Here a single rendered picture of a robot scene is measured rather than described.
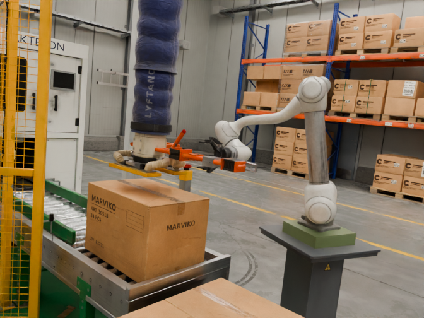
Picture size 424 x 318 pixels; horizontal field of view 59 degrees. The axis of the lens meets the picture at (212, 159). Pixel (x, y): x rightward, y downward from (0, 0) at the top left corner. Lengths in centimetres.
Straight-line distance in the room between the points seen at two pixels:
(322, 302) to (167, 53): 162
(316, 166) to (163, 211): 80
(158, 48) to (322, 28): 807
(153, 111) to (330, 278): 136
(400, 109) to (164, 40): 727
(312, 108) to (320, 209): 50
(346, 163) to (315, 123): 866
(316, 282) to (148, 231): 100
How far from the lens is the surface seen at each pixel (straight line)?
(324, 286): 234
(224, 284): 205
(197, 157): 181
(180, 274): 197
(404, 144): 1016
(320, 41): 982
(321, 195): 199
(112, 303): 194
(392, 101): 893
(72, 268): 222
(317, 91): 193
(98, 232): 224
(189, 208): 197
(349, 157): 1057
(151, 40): 203
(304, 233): 217
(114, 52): 1184
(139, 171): 197
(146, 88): 202
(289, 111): 217
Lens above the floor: 141
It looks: 7 degrees down
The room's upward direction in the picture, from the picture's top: 5 degrees clockwise
